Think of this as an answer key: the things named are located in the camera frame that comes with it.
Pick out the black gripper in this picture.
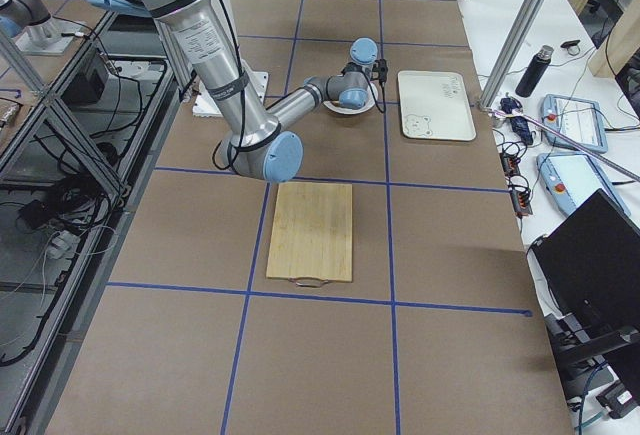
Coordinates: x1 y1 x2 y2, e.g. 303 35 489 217
372 58 389 86

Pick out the white round plate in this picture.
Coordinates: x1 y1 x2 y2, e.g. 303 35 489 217
323 97 376 116

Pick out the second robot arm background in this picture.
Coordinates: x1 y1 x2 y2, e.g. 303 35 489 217
1 0 71 56

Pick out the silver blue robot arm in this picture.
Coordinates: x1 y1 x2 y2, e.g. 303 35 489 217
86 0 388 183

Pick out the cream bear serving tray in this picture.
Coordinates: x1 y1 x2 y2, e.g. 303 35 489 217
397 70 476 142

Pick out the dark blue folded umbrella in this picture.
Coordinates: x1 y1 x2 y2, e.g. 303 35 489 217
500 95 534 146

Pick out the black water bottle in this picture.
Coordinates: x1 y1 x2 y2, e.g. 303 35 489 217
515 45 554 98

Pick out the wooden cutting board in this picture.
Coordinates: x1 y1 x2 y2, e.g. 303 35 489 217
266 182 353 287

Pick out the upper blue teach pendant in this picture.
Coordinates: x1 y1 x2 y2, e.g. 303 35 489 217
541 94 608 154

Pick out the blue teach pendant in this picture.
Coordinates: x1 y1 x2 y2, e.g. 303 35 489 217
536 152 631 216
541 94 608 154

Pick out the lower blue teach pendant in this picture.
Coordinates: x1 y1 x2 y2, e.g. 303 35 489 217
536 152 631 216

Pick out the black laptop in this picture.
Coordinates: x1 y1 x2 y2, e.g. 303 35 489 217
529 188 640 371

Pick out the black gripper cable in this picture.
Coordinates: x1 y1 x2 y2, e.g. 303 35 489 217
367 74 389 115

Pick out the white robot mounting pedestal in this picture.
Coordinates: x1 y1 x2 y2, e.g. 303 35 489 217
192 0 269 120

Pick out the aluminium frame post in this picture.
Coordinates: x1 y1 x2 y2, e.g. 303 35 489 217
477 0 545 112

